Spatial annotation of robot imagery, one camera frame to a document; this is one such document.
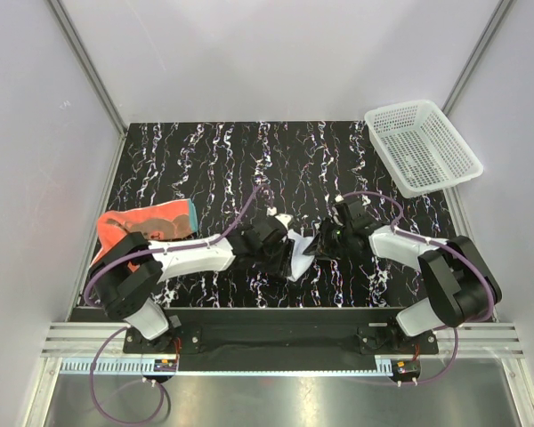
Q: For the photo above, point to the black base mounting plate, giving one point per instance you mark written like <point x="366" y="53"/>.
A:
<point x="367" y="331"/>

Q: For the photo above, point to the white plastic mesh basket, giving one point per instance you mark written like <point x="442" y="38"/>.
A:
<point x="420" y="148"/>

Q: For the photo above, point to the aluminium frame rail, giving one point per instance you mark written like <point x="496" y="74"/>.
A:
<point x="99" y="349"/>

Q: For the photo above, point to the white terry towel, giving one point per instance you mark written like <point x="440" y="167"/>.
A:
<point x="299" y="261"/>

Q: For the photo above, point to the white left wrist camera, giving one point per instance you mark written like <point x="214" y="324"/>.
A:
<point x="284" y="218"/>

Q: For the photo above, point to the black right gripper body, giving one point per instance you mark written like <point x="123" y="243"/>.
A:
<point x="333" y="238"/>

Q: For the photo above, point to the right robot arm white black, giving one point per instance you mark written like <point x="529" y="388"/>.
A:
<point x="458" y="282"/>

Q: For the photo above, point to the orange patterned towel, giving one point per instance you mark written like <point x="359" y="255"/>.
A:
<point x="169" y="221"/>

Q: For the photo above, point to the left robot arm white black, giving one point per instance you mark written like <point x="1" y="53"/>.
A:
<point x="125" y="277"/>

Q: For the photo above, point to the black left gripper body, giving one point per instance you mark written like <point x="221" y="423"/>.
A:
<point x="274" y="261"/>

